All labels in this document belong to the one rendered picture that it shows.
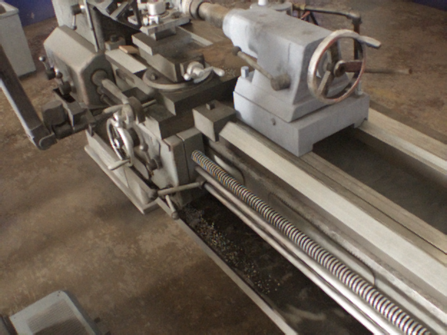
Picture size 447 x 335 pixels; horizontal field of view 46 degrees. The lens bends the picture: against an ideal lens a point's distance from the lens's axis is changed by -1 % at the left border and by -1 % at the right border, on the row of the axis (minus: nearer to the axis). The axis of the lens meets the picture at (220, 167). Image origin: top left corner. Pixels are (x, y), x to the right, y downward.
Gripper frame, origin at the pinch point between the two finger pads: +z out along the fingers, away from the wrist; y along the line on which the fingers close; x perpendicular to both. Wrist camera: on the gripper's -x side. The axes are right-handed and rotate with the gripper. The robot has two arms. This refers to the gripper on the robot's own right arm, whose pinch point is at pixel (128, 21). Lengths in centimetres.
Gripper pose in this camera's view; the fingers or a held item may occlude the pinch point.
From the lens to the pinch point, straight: 133.1
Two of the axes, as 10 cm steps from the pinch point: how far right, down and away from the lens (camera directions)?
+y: -6.1, -4.1, 6.8
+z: 4.8, 4.8, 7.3
